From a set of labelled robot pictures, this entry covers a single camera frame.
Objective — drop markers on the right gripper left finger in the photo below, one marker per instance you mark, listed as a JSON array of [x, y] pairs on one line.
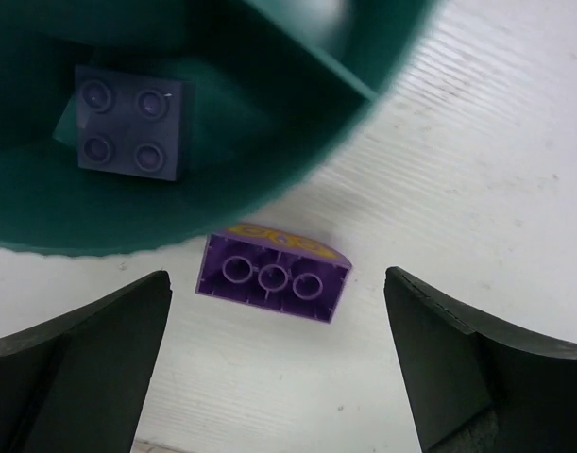
[[77, 383]]

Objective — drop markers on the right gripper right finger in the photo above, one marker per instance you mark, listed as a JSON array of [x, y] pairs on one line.
[[476, 383]]

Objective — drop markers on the dark purple long lego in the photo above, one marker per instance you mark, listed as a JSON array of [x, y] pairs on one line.
[[263, 267]]

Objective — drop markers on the lavender square lego bottom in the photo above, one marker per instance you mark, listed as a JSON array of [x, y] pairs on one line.
[[133, 125]]

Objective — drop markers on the teal round divided container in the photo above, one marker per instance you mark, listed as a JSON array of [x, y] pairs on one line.
[[278, 86]]

